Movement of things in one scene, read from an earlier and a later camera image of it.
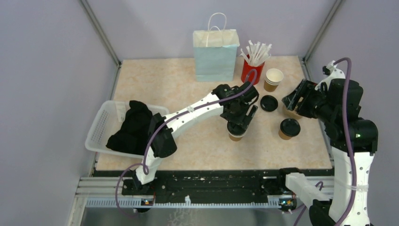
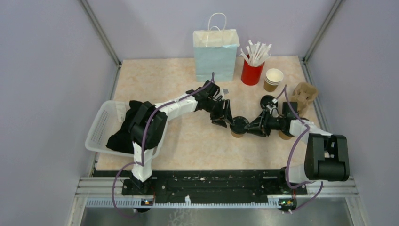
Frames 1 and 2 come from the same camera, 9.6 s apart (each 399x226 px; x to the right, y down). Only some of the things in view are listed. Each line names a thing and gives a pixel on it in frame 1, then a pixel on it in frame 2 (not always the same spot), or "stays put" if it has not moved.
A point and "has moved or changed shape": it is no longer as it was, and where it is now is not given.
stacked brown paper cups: [273, 77] stays put
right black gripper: [305, 88] → [259, 126]
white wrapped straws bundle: [256, 54] stays put
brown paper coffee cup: [283, 136] stays put
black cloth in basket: [132, 137] stays put
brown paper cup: [235, 139] has moved or changed shape
